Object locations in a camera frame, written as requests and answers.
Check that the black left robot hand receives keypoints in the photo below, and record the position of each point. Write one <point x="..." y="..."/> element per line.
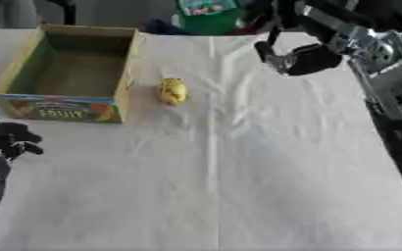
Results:
<point x="10" y="135"/>

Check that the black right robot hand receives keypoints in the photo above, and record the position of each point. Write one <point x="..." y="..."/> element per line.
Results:
<point x="313" y="59"/>

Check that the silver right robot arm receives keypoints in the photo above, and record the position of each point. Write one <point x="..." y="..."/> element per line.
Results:
<point x="387" y="81"/>

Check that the tan cardboard box green inside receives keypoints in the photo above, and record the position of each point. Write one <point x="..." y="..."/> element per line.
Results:
<point x="73" y="76"/>

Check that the green box with print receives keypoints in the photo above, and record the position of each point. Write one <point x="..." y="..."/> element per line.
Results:
<point x="207" y="16"/>

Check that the black chair leg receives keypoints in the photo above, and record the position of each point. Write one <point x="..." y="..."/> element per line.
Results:
<point x="67" y="11"/>

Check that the yellow toy fruit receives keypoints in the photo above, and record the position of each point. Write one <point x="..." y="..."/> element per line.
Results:
<point x="172" y="91"/>

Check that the dark blue bag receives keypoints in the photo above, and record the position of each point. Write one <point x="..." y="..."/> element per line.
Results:
<point x="161" y="27"/>

